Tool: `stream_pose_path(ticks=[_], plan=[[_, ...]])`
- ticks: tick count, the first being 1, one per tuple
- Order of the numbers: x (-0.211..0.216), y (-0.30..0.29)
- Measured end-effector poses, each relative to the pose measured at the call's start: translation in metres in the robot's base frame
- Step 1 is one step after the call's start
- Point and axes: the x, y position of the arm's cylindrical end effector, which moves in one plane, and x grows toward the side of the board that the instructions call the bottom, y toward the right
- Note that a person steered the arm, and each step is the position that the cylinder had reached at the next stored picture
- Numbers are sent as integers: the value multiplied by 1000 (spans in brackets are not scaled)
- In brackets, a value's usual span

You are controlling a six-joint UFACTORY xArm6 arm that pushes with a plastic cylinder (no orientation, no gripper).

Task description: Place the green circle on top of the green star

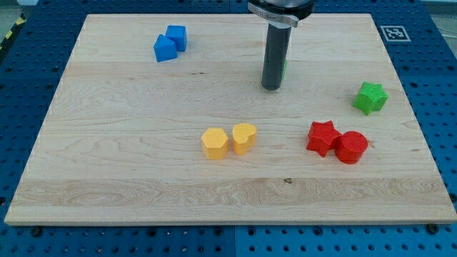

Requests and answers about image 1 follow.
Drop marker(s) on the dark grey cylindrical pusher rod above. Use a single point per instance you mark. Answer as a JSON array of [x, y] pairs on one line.
[[275, 57]]

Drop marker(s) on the green circle block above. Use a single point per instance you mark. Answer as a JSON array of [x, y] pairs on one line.
[[285, 68]]

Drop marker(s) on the red star block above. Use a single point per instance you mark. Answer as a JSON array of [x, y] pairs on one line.
[[323, 137]]

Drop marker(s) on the green star block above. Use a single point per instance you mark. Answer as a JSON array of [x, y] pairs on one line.
[[370, 97]]

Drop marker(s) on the blue cube block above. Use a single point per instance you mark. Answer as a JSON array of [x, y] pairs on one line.
[[178, 35]]

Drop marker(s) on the yellow heart block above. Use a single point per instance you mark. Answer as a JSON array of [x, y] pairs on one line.
[[244, 137]]

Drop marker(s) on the blue pentagon block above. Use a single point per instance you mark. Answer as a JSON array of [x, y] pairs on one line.
[[165, 49]]

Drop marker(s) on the white fiducial marker tag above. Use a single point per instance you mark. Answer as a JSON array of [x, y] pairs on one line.
[[395, 33]]

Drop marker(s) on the yellow hexagon block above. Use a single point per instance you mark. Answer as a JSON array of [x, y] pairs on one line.
[[215, 143]]

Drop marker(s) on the red cylinder block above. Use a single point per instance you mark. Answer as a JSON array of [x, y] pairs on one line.
[[351, 147]]

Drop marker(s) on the wooden board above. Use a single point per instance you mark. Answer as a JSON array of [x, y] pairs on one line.
[[120, 144]]

